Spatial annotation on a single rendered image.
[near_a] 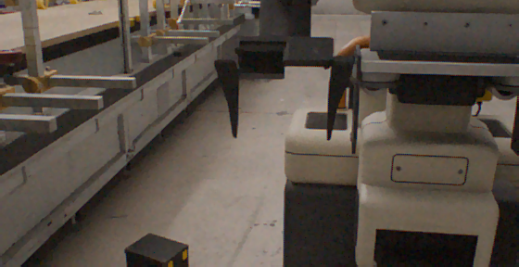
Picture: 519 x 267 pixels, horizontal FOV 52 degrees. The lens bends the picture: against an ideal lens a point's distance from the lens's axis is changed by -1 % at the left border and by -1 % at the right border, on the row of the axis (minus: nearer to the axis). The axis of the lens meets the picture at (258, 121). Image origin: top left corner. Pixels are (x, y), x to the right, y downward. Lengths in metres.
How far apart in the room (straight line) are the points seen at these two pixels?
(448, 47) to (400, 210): 0.27
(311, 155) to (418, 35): 0.45
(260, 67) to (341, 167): 0.63
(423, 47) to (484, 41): 0.09
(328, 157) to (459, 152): 0.36
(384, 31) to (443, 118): 0.19
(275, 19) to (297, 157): 0.66
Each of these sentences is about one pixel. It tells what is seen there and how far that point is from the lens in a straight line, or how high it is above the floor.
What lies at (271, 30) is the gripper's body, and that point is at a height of 1.10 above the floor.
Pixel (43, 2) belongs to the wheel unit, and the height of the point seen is 0.95.
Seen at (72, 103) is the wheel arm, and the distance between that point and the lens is 1.50.
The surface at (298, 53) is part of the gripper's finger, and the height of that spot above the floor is 1.08.
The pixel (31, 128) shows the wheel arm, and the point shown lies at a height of 0.82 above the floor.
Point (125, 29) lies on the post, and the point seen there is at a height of 0.90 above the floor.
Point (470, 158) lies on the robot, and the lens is 0.93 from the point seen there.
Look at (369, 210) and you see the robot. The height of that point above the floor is 0.78.
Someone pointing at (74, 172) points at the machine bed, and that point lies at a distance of 2.58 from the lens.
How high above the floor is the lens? 1.17
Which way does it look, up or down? 17 degrees down
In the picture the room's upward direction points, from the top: straight up
